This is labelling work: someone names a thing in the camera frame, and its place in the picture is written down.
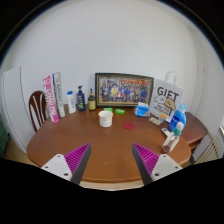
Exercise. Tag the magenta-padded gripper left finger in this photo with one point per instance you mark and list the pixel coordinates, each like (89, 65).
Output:
(58, 165)

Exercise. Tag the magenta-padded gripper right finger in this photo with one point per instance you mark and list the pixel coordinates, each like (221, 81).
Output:
(165, 166)

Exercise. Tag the clear bottle with green label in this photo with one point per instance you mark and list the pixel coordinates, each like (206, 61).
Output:
(171, 142)

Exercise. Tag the white remote control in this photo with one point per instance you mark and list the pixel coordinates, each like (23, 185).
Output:
(165, 131)

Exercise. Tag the small patterned packet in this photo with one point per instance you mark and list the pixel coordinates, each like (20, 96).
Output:
(155, 120)

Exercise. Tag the white radiator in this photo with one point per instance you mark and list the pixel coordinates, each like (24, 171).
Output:
(210, 151)

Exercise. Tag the brown wooden side table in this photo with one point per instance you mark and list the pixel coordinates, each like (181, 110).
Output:
(195, 128)

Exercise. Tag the puzzle cube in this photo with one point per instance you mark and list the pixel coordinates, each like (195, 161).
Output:
(163, 117)

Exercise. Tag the blue detergent bottle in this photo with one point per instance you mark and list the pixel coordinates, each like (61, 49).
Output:
(178, 118)

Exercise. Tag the flat round red coaster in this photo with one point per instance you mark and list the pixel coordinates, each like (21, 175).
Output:
(128, 125)

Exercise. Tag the brown wooden chair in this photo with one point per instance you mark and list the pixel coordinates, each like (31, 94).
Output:
(33, 110)

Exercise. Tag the blue tissue pack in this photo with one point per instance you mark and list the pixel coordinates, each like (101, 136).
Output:
(142, 110)

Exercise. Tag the white bottle with blue cap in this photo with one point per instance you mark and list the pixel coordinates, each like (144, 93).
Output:
(71, 103)

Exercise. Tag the long pink box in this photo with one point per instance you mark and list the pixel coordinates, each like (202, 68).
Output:
(50, 100)

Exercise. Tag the white mug with yellow rim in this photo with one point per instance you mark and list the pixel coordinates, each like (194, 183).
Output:
(105, 119)

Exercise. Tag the dark blue pump bottle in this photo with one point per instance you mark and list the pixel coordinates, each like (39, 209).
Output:
(81, 101)

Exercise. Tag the long green and white box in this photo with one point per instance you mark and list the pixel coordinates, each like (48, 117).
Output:
(59, 96)

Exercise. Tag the white paper gift bag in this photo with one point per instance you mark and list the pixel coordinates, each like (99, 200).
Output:
(166, 96)

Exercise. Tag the small green packet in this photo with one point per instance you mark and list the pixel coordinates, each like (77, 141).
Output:
(108, 109)
(120, 111)

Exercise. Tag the amber pump bottle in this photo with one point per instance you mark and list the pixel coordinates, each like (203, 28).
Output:
(92, 102)

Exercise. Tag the framed group picture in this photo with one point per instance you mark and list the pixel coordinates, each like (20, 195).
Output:
(124, 90)

